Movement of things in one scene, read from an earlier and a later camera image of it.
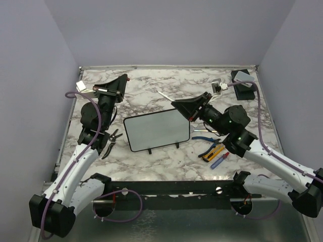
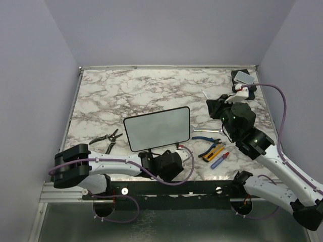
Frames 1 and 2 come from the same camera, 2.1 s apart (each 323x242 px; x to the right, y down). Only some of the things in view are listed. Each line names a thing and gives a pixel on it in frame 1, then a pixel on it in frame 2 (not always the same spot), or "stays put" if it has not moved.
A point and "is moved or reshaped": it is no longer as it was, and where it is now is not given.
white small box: (241, 76) stays put
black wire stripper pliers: (112, 140) stays put
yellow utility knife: (213, 154) stays put
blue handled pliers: (215, 141) stays put
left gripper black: (114, 88) -> (169, 176)
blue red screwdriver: (217, 162) stays put
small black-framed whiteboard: (151, 130) stays put
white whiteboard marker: (165, 96) is moved or reshaped
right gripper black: (189, 107) -> (215, 105)
